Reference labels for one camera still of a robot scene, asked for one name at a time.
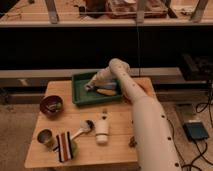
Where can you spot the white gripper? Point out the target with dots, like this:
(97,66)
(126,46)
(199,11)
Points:
(91,84)

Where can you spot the yellow blue towel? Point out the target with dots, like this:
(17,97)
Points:
(108,89)

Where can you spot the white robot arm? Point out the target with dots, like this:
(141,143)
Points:
(154,143)

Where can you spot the green plastic tray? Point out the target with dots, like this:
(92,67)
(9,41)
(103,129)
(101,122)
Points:
(81,97)

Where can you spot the white dish brush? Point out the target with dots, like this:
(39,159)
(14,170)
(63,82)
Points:
(85,127)

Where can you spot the dark red bowl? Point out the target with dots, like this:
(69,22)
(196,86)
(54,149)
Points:
(51,105)

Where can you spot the wooden table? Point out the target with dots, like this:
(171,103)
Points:
(117,151)

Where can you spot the small brown object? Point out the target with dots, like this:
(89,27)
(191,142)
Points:
(132,142)

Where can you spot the small metal cup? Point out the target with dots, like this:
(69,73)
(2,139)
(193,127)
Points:
(45,137)

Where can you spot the striped cloth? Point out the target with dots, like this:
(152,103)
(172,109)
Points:
(65,151)

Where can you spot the black equipment box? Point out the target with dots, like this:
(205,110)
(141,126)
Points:
(196,68)

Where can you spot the wooden shelf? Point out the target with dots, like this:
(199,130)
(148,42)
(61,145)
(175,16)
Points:
(105,13)

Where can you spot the black foot pedal box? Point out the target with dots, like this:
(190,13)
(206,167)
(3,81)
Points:
(195,131)

